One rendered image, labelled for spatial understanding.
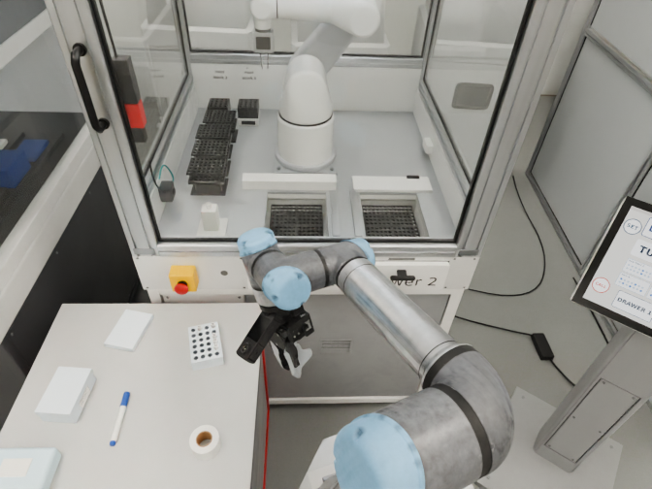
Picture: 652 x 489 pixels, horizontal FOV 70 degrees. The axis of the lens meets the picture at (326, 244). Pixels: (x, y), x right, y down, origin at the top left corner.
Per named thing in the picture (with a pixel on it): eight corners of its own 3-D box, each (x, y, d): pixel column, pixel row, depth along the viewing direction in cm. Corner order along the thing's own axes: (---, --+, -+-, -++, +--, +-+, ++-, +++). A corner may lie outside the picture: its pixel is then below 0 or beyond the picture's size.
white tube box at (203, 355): (223, 364, 130) (222, 356, 127) (193, 371, 128) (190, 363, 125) (218, 329, 138) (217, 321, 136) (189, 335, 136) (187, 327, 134)
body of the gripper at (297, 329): (315, 334, 103) (304, 290, 97) (286, 356, 99) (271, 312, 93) (295, 321, 108) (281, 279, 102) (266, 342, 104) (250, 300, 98)
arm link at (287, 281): (329, 262, 81) (303, 240, 90) (269, 280, 76) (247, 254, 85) (332, 301, 84) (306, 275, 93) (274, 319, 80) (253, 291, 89)
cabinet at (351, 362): (425, 410, 203) (472, 289, 149) (187, 413, 198) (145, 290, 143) (394, 257, 272) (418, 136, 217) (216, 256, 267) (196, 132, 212)
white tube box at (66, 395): (77, 424, 116) (69, 414, 112) (42, 421, 116) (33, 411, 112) (97, 378, 125) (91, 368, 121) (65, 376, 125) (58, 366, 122)
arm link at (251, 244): (242, 250, 85) (229, 235, 92) (258, 298, 90) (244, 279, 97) (280, 235, 87) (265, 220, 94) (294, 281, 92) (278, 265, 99)
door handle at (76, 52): (104, 139, 102) (76, 51, 89) (92, 139, 102) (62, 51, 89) (111, 128, 105) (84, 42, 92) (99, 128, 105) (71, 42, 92)
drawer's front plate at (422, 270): (442, 289, 146) (450, 265, 138) (350, 289, 144) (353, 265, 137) (440, 285, 147) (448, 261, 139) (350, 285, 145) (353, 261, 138)
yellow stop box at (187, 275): (196, 293, 138) (192, 277, 133) (172, 294, 137) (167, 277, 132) (199, 280, 141) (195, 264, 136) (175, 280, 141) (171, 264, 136)
